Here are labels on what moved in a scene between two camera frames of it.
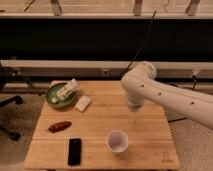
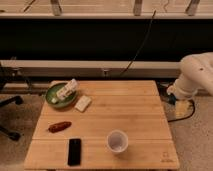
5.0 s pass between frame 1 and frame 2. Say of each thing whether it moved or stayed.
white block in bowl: stayed
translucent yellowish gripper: moved
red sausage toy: stayed
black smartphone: stayed
